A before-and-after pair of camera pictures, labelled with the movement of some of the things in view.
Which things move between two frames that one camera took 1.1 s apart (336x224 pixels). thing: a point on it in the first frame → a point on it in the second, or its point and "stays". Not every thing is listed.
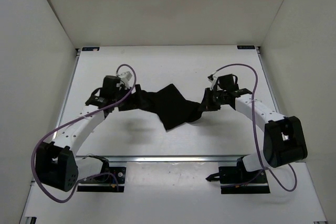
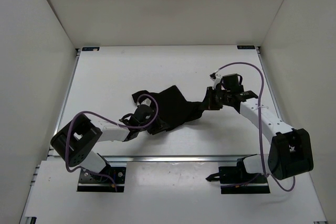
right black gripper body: x=214 y=99 stays
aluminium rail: x=158 y=159 stays
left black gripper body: x=121 y=93 → x=154 y=127
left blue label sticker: x=91 y=49 stays
